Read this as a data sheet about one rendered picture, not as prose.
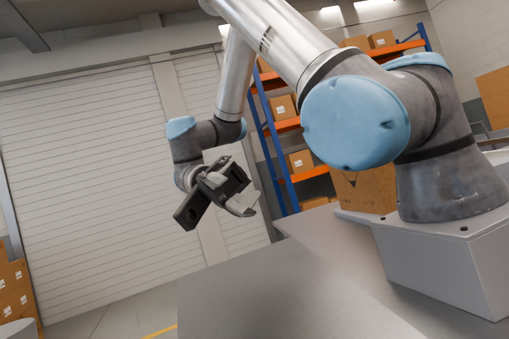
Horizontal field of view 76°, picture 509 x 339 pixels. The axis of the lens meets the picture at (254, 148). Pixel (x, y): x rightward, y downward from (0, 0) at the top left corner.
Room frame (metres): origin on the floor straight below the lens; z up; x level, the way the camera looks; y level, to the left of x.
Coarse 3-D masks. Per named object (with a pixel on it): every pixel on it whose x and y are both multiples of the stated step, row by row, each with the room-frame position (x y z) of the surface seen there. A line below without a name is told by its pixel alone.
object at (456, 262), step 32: (384, 224) 0.53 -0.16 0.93; (416, 224) 0.48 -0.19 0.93; (448, 224) 0.44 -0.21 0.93; (480, 224) 0.40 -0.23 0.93; (384, 256) 0.56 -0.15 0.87; (416, 256) 0.48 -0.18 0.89; (448, 256) 0.42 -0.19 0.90; (480, 256) 0.39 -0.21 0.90; (416, 288) 0.50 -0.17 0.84; (448, 288) 0.44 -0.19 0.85; (480, 288) 0.39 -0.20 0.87
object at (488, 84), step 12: (492, 72) 3.66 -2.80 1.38; (504, 72) 3.55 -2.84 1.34; (480, 84) 3.82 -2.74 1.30; (492, 84) 3.70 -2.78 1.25; (504, 84) 3.59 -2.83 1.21; (492, 96) 3.74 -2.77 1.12; (504, 96) 3.62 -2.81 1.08; (492, 108) 3.78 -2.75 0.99; (504, 108) 3.66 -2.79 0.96; (492, 120) 3.83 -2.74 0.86; (504, 120) 3.71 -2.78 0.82
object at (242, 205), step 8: (256, 192) 0.63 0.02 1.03; (232, 200) 0.62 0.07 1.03; (240, 200) 0.63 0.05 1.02; (248, 200) 0.62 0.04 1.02; (256, 200) 0.61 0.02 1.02; (232, 208) 0.61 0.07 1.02; (240, 208) 0.60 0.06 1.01; (248, 208) 0.58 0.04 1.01; (240, 216) 0.61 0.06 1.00; (248, 216) 0.59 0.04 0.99
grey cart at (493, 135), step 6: (486, 132) 2.40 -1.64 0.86; (492, 132) 3.10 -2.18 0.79; (498, 132) 3.07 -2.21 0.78; (504, 132) 3.03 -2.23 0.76; (474, 138) 3.24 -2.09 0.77; (480, 138) 3.20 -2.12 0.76; (486, 138) 3.16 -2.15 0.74; (492, 138) 3.12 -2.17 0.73; (498, 144) 2.40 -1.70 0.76; (504, 144) 2.37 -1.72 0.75; (480, 150) 2.51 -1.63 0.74; (486, 150) 2.48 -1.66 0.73; (492, 150) 2.45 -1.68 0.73
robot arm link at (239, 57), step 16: (240, 48) 0.72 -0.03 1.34; (224, 64) 0.76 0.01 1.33; (240, 64) 0.74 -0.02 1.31; (224, 80) 0.77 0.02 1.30; (240, 80) 0.77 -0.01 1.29; (224, 96) 0.79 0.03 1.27; (240, 96) 0.80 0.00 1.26; (224, 112) 0.82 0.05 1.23; (240, 112) 0.83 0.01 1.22; (224, 128) 0.84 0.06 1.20; (240, 128) 0.88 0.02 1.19; (224, 144) 0.88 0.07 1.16
